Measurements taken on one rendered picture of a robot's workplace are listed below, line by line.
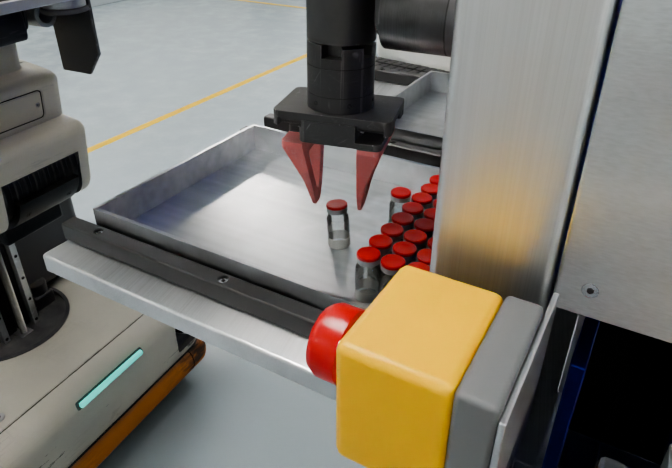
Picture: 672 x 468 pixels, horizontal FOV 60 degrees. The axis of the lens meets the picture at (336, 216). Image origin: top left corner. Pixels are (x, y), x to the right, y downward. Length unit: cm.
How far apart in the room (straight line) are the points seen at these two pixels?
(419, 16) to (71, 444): 118
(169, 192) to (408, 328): 47
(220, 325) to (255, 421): 110
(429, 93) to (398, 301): 76
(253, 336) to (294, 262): 10
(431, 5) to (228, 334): 30
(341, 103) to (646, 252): 28
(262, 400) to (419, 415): 139
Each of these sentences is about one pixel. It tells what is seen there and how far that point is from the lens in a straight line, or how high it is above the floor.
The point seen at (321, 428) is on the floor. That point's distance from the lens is 156.
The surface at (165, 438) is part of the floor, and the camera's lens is 160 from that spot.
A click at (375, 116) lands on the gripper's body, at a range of 49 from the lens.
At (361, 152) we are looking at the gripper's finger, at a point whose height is 100.
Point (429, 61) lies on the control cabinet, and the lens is 142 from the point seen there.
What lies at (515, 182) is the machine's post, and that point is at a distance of 29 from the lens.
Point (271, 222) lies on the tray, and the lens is 62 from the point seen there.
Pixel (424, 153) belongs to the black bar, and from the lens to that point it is 74.
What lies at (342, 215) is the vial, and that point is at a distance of 56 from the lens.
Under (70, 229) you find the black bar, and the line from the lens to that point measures 64.
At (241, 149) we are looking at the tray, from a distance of 77.
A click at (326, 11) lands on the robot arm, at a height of 111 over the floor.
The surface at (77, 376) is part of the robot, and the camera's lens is 140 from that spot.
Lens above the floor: 120
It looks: 30 degrees down
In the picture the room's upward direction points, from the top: straight up
